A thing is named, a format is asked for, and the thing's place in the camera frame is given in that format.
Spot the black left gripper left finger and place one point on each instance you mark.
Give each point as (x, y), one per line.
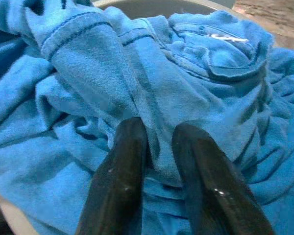
(115, 195)

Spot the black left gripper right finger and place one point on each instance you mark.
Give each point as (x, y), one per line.
(218, 200)

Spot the blue shirt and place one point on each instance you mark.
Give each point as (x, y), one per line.
(88, 85)

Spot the white round laundry basin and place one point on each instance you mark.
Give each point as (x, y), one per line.
(12, 215)

